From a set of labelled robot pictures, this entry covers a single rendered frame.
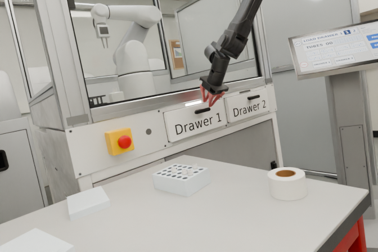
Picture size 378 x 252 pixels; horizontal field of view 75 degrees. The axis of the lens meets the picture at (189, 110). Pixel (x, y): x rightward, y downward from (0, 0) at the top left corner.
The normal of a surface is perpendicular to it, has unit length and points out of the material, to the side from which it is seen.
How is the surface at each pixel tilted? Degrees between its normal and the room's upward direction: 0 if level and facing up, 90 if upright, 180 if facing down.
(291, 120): 90
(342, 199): 0
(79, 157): 90
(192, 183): 90
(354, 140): 90
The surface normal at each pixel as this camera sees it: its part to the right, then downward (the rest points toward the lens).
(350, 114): -0.27, 0.14
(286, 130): -0.75, 0.19
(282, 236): -0.18, -0.98
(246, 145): 0.60, -0.04
